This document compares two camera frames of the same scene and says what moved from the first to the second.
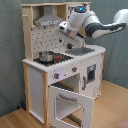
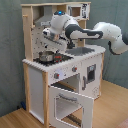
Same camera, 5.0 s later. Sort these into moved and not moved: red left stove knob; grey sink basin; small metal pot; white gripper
Moved: white gripper
Not moved: red left stove knob; grey sink basin; small metal pot
